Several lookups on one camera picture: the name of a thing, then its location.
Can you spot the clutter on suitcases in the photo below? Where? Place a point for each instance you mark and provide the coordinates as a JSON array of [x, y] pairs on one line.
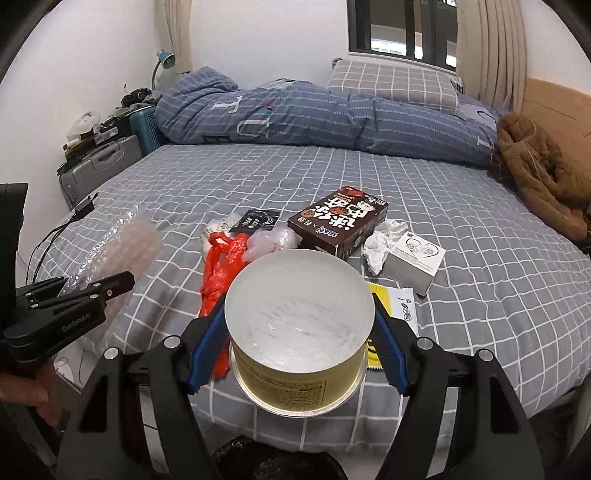
[[90, 132]]

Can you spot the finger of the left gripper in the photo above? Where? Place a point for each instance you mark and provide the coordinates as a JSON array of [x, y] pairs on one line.
[[104, 285], [35, 293]]

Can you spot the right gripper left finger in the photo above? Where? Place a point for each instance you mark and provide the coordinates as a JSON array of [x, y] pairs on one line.
[[105, 436]]

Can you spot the white plastic wrapper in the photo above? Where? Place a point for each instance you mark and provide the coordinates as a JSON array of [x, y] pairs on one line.
[[223, 225]]

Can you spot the brown fleece jacket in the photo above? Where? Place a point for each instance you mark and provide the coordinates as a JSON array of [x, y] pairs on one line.
[[549, 183]]

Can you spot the person's left hand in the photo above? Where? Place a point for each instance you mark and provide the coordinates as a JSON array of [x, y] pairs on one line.
[[39, 392]]

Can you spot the small white product box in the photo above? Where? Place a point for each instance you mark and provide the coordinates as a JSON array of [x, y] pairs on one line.
[[414, 262]]

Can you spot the blue striped duvet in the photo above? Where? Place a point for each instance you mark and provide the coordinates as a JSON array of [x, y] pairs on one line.
[[206, 106]]

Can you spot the white tissue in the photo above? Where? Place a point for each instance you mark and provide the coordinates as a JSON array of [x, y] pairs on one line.
[[380, 243]]

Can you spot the black wet wipe packet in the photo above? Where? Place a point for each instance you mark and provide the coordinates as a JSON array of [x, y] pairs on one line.
[[255, 219]]

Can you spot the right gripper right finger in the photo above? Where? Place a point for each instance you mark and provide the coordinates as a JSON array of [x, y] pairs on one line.
[[492, 437]]

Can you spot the grey checked bed sheet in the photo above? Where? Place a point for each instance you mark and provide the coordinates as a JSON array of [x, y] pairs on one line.
[[507, 282]]

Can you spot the grey hard suitcase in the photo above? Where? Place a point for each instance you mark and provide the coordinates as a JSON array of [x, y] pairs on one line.
[[98, 167]]

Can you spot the red plastic bag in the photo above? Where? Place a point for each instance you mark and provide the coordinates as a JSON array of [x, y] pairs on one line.
[[223, 262]]

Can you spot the black charger with cable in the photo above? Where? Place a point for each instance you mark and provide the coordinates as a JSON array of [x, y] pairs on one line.
[[83, 209]]

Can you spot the black lined trash bin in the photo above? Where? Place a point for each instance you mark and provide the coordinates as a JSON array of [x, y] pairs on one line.
[[245, 458]]

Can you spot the teal hard suitcase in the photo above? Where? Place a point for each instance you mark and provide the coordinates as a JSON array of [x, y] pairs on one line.
[[143, 125]]

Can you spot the clear bubble wrap sheet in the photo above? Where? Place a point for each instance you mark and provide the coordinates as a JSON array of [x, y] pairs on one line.
[[131, 244]]

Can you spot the translucent pink plastic bag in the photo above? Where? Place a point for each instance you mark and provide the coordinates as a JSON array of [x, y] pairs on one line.
[[263, 242]]

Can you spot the blue desk lamp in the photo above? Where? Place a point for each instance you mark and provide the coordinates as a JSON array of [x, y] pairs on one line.
[[163, 73]]

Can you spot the dark framed window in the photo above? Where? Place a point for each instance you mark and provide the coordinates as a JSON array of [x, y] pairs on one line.
[[419, 30]]

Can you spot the brown chocolate snack box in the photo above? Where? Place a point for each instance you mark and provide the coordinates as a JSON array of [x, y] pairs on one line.
[[339, 223]]

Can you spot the beige curtain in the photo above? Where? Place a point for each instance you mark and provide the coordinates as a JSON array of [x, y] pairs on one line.
[[491, 52]]

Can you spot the yellow white snack wrapper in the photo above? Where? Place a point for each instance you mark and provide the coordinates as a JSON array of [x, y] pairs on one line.
[[399, 303]]

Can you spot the grey checked pillow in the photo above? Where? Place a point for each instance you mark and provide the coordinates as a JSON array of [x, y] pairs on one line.
[[417, 86]]

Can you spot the wooden headboard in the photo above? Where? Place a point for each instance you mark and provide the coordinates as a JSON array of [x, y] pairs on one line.
[[565, 114]]

